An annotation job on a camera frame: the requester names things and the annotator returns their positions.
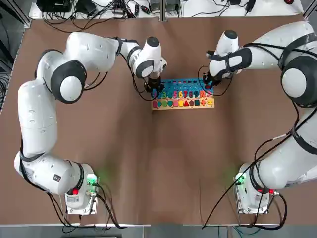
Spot black looping table cable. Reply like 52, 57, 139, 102
41, 9, 139, 33

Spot black electronics box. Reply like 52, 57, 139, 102
37, 0, 73, 13

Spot blue toy puzzle board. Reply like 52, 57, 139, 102
151, 78, 215, 110

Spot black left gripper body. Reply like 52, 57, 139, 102
144, 76, 165, 94

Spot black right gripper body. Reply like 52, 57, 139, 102
203, 71, 221, 90

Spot aluminium frame bar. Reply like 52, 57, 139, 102
14, 0, 33, 28
303, 0, 317, 20

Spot tangled black cables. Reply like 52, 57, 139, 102
108, 0, 152, 19

